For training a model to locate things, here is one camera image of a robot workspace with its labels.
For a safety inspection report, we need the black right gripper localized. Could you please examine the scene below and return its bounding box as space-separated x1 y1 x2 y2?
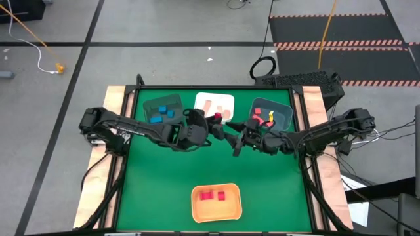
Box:
225 119 293 157

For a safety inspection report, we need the black striped floor mat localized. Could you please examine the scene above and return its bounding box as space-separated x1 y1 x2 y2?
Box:
268 13 420 88

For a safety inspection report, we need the black box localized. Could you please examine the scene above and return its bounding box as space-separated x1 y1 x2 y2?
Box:
0 0 46 24

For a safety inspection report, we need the black perforated computer case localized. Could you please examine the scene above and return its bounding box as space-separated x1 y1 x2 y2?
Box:
254 70 346 111

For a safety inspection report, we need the orange plastic bin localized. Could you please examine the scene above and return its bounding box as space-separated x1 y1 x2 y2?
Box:
191 182 243 224

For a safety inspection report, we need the black table frame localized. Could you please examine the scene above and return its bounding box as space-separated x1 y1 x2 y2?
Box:
73 73 354 236

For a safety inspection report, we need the green table mat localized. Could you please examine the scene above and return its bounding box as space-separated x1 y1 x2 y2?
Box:
116 88 312 232

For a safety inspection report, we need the white paper sheet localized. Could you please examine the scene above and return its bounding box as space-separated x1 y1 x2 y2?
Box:
341 173 370 227

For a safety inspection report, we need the blue-grey plastic bin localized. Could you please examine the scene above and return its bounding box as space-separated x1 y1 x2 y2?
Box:
248 97 293 132

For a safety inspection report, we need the white floor cable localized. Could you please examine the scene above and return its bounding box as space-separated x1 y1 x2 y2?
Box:
6 0 60 75

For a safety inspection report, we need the dark green plastic bin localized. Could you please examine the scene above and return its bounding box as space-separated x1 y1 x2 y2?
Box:
142 93 184 126

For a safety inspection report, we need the thin black cable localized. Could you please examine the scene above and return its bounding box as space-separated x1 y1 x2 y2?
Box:
341 178 420 234

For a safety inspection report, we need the wooden side board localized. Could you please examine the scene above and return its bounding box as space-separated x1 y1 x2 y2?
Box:
301 85 354 230
72 85 127 229

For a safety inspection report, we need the yellow floor cable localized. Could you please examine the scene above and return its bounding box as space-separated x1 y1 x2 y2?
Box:
317 0 339 70

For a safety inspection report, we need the yellow cable with plug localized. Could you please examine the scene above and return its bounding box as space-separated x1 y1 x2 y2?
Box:
0 3 65 75

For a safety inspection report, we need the coiled black cable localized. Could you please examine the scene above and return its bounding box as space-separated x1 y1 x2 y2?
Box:
249 0 278 80

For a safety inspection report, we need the white plastic bin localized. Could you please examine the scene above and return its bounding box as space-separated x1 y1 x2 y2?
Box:
194 92 236 125

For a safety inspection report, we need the grey cabinet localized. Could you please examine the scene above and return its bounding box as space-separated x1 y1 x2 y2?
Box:
396 193 420 236

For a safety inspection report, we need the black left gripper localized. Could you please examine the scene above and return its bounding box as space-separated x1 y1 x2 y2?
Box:
182 108 239 151

